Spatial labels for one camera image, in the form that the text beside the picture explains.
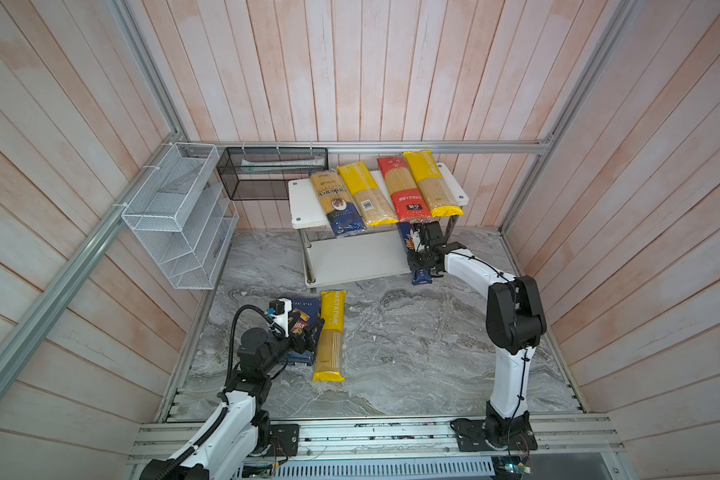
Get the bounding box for blue Barilla spaghetti box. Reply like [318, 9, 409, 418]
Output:
[397, 222, 432, 285]

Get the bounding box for red spaghetti bag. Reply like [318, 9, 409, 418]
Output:
[377, 157, 432, 222]

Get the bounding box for yellow spaghetti bag with barcode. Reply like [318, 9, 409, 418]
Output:
[338, 161, 398, 227]

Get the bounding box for dark blue spaghetti bag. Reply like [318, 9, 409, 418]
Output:
[309, 170, 366, 238]

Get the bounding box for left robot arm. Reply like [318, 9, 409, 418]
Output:
[140, 298, 324, 479]

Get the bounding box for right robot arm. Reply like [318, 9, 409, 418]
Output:
[398, 221, 547, 452]

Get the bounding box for blue Barilla pasta box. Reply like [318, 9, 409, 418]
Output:
[283, 298, 322, 366]

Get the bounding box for yellow Pastatime spaghetti bag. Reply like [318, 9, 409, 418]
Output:
[313, 290, 346, 382]

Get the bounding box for black mesh basket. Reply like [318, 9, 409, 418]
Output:
[217, 146, 329, 201]

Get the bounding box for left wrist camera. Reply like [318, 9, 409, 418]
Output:
[267, 298, 293, 338]

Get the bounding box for aluminium frame back bar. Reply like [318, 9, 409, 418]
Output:
[212, 140, 551, 155]

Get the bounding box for aluminium frame bar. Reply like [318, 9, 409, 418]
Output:
[212, 140, 551, 155]
[0, 132, 185, 402]

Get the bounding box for white wire mesh rack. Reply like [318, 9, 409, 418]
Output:
[122, 143, 239, 290]

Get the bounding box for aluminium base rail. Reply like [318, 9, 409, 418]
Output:
[125, 413, 628, 480]

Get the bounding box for aluminium frame left bar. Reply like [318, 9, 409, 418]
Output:
[0, 132, 185, 402]

